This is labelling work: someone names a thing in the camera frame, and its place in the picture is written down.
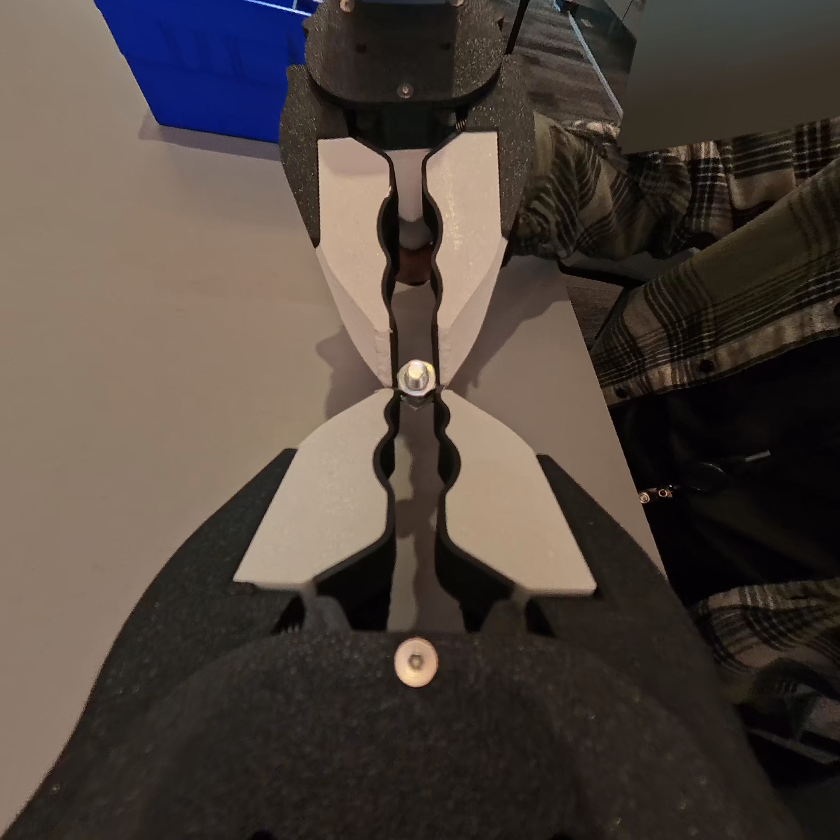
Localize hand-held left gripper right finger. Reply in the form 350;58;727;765
430;387;598;626

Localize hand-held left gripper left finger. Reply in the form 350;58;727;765
233;388;400;626

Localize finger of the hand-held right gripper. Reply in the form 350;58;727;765
423;128;506;387
317;134;401;389

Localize steel hex nut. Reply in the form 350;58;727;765
395;367;439;403

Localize steel bolt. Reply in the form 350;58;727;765
400;357;434;413

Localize blue bin with black divider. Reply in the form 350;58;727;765
94;0;329;144

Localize person's right forearm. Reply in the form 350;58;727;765
508;112;840;263

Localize person's right hand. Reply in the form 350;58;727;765
395;244;435;287

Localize person's plaid shirt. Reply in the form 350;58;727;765
587;154;840;762

